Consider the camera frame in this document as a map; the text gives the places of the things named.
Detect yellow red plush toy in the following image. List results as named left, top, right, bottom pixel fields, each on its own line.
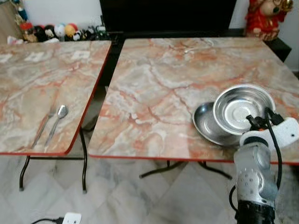
left=64, top=23, right=78, bottom=38

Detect shallow stainless steel plate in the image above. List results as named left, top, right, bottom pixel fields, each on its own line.
left=192, top=102, right=244, bottom=148

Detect red figurine statue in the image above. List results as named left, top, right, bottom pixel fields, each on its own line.
left=244, top=0, right=294, bottom=42

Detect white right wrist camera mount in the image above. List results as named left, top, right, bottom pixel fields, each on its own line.
left=240, top=117, right=299, bottom=149

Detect red capped plush toy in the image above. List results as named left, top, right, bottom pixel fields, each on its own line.
left=19, top=21, right=38, bottom=43

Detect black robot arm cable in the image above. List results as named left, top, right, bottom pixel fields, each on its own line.
left=263, top=107, right=284, bottom=190

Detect steel spoon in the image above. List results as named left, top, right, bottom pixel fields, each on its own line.
left=44, top=105, right=70, bottom=147

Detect steel fork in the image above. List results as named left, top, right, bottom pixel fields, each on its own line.
left=31, top=108, right=57, bottom=149

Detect large marble folding table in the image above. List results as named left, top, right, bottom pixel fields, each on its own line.
left=87, top=37, right=299, bottom=181

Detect white power strip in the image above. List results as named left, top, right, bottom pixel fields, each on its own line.
left=62, top=212, right=83, bottom=224

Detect black plush toy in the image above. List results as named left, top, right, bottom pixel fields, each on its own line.
left=37, top=25, right=57, bottom=42

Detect black power cord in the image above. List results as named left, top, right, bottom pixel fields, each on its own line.
left=30, top=217, right=64, bottom=224

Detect white round plush toy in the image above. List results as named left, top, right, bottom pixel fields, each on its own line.
left=54, top=24, right=66, bottom=38

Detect deep stainless steel bowl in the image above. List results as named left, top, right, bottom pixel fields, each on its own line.
left=213, top=84, right=276, bottom=136

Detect black television screen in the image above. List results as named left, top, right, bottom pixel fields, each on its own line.
left=99, top=0, right=238, bottom=34

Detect small marble folding table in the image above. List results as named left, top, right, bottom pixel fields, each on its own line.
left=0, top=40, right=113, bottom=193

